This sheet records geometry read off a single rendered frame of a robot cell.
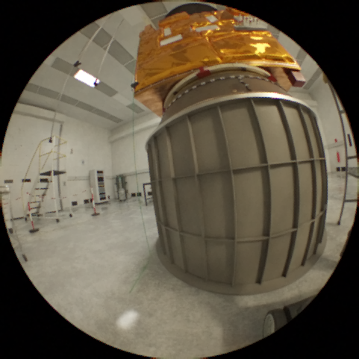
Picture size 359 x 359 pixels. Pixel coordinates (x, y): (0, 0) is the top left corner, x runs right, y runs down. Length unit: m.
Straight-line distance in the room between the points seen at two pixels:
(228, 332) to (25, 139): 7.95
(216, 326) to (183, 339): 0.18
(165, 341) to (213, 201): 0.82
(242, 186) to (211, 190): 0.17
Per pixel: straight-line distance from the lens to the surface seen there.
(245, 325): 0.83
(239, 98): 0.73
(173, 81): 1.42
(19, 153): 7.40
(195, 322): 0.84
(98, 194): 7.71
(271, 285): 0.99
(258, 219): 0.72
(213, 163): 0.68
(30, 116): 8.15
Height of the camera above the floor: 0.76
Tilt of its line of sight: 1 degrees up
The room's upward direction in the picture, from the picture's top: 7 degrees counter-clockwise
